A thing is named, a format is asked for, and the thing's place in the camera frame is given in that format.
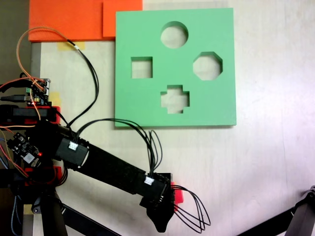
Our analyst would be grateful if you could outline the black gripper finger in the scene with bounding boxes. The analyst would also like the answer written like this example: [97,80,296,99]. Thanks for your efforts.
[147,210,173,233]

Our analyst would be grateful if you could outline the red cross columnar block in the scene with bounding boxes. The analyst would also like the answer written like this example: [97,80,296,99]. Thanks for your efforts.
[170,181,185,205]

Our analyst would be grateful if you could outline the orange foam block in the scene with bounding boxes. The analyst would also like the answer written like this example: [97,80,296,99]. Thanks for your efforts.
[102,0,144,39]

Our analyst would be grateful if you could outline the green shape sorting board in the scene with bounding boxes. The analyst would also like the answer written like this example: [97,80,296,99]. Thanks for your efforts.
[114,7,238,129]

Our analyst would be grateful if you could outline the black tripod with smooth legs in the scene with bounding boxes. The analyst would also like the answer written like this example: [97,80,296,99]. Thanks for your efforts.
[31,189,124,236]

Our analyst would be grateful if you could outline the black notched tripod leg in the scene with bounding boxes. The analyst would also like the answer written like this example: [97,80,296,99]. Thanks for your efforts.
[236,185,315,236]

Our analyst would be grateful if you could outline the black power circuit board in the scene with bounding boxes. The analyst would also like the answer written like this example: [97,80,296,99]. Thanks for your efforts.
[6,132,42,170]

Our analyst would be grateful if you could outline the yellow masking tape patch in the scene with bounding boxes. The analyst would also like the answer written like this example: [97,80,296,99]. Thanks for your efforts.
[50,91,61,107]
[57,41,86,52]

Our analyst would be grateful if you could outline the green controller circuit board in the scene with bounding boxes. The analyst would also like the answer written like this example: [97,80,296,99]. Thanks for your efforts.
[24,78,52,107]

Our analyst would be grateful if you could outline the orange foam sheet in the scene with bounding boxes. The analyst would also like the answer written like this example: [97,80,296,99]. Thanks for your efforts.
[28,0,116,43]

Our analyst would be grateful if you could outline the black gripper wire loops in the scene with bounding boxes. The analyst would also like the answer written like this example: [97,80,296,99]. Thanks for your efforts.
[171,185,212,234]

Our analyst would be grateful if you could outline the black arm motor wires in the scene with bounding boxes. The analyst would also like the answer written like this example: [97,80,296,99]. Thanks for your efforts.
[73,118,163,179]

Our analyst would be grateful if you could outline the red printed base mount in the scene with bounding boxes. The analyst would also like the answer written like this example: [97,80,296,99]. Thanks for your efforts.
[0,105,62,125]

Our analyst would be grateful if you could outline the long black base wire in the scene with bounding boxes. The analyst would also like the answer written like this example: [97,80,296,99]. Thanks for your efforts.
[65,38,100,135]

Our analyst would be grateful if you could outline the blue braided cable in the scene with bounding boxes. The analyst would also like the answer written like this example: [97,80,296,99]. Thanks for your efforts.
[10,194,24,236]

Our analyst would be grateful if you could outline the black USB cable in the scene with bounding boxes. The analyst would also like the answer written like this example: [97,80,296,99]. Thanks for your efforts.
[0,94,30,102]

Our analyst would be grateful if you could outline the thin orange cable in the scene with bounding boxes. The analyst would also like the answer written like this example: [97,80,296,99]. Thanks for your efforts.
[16,26,74,121]

